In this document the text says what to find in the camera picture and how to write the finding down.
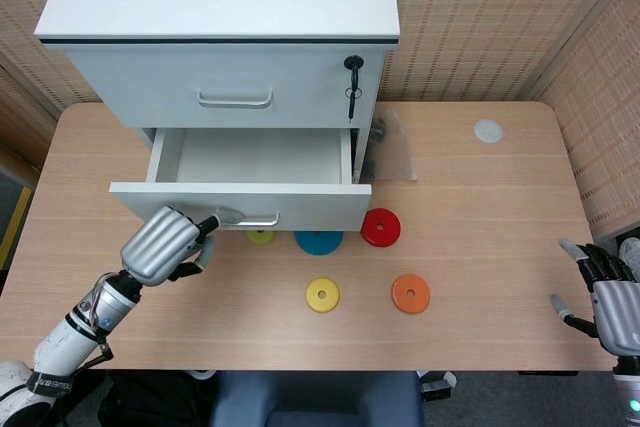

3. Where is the black bag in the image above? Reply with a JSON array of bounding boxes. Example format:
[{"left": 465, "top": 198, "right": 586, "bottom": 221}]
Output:
[{"left": 74, "top": 371, "right": 217, "bottom": 427}]

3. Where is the grey round cable cap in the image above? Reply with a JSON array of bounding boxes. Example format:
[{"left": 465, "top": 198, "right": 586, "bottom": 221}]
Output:
[{"left": 472, "top": 118, "right": 505, "bottom": 145}]

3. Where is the black key in lock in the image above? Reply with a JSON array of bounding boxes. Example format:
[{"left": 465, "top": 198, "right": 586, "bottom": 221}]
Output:
[{"left": 342, "top": 53, "right": 367, "bottom": 91}]

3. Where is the large blue disc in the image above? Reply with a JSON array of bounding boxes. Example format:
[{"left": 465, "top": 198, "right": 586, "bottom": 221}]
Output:
[{"left": 293, "top": 229, "right": 346, "bottom": 256}]

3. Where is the black key on ring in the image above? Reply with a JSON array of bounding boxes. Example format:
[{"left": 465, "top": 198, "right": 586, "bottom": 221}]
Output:
[{"left": 344, "top": 87, "right": 364, "bottom": 124}]

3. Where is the clear plastic bag with parts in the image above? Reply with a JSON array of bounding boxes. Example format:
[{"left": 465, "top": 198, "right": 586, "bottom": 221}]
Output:
[{"left": 366, "top": 107, "right": 419, "bottom": 183}]

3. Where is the small black white box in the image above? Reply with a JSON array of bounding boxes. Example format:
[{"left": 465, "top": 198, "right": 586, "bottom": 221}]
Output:
[{"left": 418, "top": 370, "right": 458, "bottom": 405}]

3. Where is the orange disc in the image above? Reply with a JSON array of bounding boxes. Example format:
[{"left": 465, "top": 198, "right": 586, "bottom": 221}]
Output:
[{"left": 390, "top": 273, "right": 432, "bottom": 315}]

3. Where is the red disc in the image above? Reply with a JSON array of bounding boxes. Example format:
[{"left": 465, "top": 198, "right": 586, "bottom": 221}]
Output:
[{"left": 359, "top": 207, "right": 403, "bottom": 249}]

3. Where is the white sneaker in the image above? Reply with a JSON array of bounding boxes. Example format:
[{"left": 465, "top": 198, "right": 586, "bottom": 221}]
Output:
[{"left": 617, "top": 236, "right": 640, "bottom": 283}]

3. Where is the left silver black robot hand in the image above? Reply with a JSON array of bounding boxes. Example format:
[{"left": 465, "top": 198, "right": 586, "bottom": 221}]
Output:
[{"left": 119, "top": 205, "right": 237, "bottom": 288}]

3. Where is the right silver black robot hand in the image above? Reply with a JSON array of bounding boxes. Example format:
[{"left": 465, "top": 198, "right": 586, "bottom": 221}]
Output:
[{"left": 549, "top": 238, "right": 640, "bottom": 356}]

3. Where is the yellow disc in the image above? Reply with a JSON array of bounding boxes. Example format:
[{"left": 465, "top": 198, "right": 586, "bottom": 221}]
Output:
[{"left": 304, "top": 276, "right": 342, "bottom": 314}]

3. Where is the blue chair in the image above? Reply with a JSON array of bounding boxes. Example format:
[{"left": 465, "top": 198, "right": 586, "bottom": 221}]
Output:
[{"left": 209, "top": 370, "right": 424, "bottom": 427}]

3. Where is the white drawer with lock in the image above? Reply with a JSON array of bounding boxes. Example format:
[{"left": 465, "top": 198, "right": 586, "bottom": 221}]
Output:
[{"left": 63, "top": 49, "right": 387, "bottom": 131}]

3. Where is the white middle-height drawer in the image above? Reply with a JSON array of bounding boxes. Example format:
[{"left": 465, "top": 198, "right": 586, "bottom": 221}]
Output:
[{"left": 108, "top": 127, "right": 373, "bottom": 233}]

